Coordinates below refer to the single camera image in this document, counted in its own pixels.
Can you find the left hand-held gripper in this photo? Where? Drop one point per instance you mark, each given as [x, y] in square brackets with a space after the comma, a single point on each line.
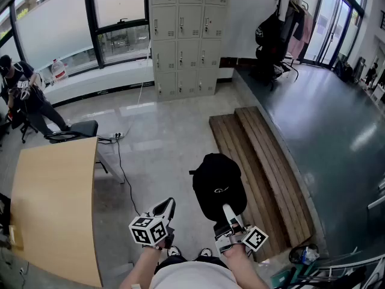
[147, 232]

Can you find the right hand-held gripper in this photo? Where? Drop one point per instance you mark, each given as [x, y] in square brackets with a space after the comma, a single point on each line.
[255, 239]

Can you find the black cap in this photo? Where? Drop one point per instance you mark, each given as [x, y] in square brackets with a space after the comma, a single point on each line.
[216, 185]

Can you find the clothes rack with garments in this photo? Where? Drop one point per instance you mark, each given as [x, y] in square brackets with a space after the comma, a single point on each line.
[279, 3]

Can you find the person's left forearm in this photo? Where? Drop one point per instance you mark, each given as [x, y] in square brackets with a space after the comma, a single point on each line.
[141, 266]

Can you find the person's right forearm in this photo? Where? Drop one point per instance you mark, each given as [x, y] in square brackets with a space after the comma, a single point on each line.
[243, 263]

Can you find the white metal rack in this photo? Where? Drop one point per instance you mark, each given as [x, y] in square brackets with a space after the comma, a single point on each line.
[346, 265]

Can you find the person's left shoe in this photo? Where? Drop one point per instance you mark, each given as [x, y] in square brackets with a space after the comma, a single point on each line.
[174, 251]

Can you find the person's shoe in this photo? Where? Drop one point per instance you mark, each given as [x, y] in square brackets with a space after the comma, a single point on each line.
[206, 252]
[174, 251]

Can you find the person's right shoe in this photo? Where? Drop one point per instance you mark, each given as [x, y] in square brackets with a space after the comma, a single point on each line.
[206, 252]

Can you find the person's black trousers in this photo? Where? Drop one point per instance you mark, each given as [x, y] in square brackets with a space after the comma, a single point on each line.
[177, 260]

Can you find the brown wooden steps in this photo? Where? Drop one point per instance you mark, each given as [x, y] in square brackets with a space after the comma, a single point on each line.
[264, 173]

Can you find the person's white shirt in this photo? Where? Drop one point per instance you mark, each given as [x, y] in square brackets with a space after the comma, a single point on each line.
[195, 275]

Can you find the black trash bin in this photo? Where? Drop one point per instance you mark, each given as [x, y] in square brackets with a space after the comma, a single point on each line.
[303, 254]

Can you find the green box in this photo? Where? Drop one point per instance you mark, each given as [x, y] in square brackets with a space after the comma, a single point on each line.
[284, 278]

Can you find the white power strip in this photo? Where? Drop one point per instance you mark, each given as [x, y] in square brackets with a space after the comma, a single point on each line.
[116, 135]

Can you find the light wooden table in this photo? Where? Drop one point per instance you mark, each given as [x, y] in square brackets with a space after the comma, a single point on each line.
[54, 197]

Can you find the dark brown wooden board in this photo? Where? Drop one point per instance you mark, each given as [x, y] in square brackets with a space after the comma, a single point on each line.
[228, 62]

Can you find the black backpack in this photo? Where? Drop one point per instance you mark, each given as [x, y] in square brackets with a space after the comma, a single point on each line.
[264, 65]

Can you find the grey metal locker cabinet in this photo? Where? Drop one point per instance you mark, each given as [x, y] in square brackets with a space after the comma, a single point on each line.
[189, 56]

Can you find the black swivel office chair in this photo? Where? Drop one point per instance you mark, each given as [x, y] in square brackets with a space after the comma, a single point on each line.
[25, 128]

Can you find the clear water bottle red label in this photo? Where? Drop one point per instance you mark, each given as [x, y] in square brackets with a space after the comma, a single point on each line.
[59, 71]

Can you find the black bags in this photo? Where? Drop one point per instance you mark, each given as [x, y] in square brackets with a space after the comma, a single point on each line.
[344, 71]

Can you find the pink garment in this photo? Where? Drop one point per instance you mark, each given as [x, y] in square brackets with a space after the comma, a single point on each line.
[302, 41]

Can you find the small white table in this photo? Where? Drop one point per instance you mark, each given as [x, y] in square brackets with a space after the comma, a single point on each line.
[378, 93]

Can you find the dark grey garment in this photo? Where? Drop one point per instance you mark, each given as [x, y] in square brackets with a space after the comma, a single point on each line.
[293, 23]

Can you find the white garment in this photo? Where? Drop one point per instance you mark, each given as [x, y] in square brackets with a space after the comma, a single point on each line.
[282, 11]

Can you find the black framed glass doors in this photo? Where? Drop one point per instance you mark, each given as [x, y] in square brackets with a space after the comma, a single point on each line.
[331, 26]

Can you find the black window frame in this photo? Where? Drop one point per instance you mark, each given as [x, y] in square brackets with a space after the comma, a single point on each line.
[90, 20]

